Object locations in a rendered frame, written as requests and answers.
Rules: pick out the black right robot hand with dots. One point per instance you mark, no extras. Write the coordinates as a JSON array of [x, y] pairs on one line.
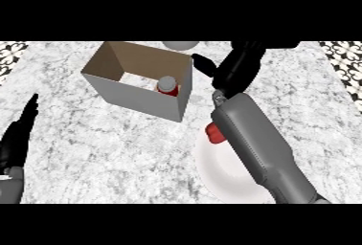
[[238, 70]]

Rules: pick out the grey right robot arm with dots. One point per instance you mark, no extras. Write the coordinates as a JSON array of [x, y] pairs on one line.
[[261, 146]]

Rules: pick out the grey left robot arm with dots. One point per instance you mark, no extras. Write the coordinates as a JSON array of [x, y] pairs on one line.
[[10, 186]]

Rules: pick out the red can with grey top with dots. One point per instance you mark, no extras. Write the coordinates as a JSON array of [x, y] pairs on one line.
[[167, 86]]

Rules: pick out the open cardboard box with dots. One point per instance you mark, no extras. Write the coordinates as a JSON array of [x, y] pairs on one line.
[[140, 79]]

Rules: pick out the white plate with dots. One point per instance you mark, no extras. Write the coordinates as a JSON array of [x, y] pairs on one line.
[[230, 172]]

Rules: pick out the grey round object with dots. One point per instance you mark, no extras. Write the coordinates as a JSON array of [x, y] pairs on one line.
[[180, 44]]

